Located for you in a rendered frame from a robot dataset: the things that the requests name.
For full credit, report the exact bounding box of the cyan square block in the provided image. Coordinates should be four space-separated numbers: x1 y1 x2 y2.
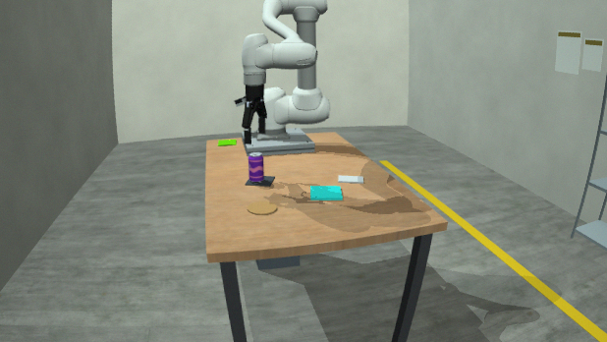
310 186 343 200

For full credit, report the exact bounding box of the dark grey square coaster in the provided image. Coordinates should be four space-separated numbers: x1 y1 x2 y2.
245 176 275 187

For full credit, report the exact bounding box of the purple drink can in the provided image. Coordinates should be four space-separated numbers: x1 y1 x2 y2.
248 152 264 183

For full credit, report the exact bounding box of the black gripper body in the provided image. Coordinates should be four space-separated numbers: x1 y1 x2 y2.
246 85 264 110

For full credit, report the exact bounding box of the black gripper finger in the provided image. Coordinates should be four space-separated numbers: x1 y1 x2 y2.
242 102 258 144
256 96 267 134

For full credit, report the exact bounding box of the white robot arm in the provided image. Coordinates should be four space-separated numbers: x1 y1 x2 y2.
242 0 330 142

